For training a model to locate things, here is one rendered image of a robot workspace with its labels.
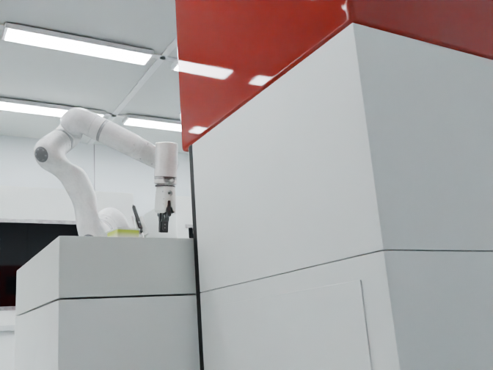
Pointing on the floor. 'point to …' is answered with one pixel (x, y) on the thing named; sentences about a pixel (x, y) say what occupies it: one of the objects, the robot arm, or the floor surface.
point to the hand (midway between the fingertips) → (163, 227)
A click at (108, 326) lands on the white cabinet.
